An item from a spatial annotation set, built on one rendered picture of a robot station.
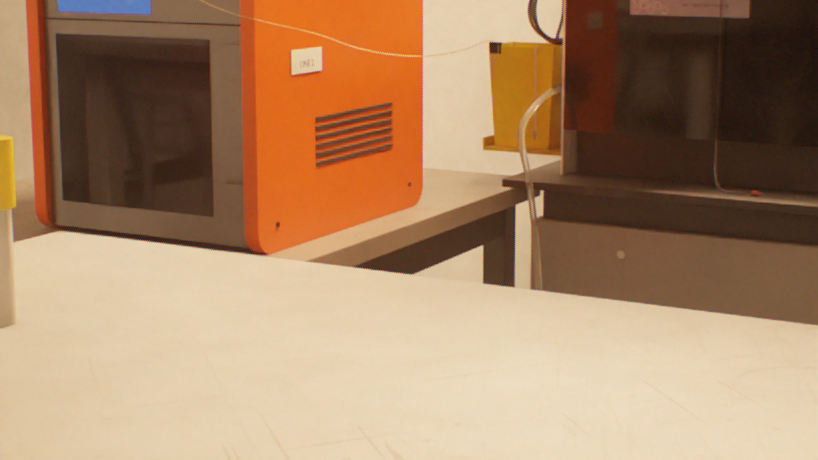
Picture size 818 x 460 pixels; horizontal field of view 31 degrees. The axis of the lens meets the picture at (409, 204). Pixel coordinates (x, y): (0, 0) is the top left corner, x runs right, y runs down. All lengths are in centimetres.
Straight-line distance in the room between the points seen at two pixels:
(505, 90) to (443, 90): 132
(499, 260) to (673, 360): 167
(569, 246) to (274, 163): 56
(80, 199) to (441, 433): 142
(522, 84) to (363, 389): 165
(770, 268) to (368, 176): 57
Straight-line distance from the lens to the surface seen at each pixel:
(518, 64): 229
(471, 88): 359
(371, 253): 193
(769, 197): 212
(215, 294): 85
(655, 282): 216
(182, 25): 185
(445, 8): 360
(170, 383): 68
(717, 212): 213
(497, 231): 236
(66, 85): 198
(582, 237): 219
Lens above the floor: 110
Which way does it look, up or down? 10 degrees down
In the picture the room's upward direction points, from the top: straight up
